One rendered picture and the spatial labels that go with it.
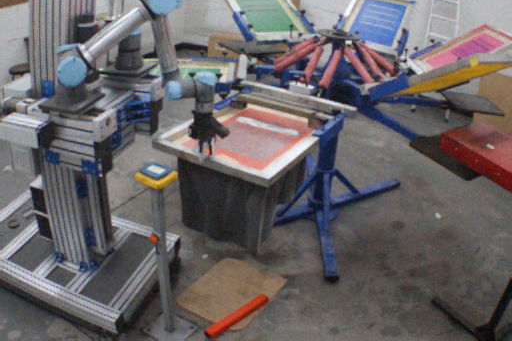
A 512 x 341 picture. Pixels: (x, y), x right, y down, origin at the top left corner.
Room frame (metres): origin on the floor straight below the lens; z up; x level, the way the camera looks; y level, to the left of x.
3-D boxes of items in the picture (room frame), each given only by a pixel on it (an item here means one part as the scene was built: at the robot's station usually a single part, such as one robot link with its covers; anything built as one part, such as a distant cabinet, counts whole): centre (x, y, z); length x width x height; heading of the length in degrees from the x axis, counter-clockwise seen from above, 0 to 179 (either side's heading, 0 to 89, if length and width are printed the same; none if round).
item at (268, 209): (2.00, -0.14, 0.74); 0.46 x 0.04 x 0.42; 152
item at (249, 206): (1.89, 0.15, 0.74); 0.45 x 0.03 x 0.43; 62
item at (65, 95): (1.71, 0.76, 1.31); 0.15 x 0.15 x 0.10
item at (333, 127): (2.23, -0.34, 0.97); 0.30 x 0.05 x 0.07; 152
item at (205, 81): (1.83, 0.21, 1.28); 0.09 x 0.08 x 0.11; 116
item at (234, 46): (3.65, -0.13, 0.91); 1.34 x 0.40 x 0.08; 32
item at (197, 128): (1.84, 0.22, 1.12); 0.09 x 0.08 x 0.12; 62
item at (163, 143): (2.15, 0.02, 0.97); 0.79 x 0.58 x 0.04; 152
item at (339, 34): (3.08, -0.49, 0.67); 0.39 x 0.39 x 1.35
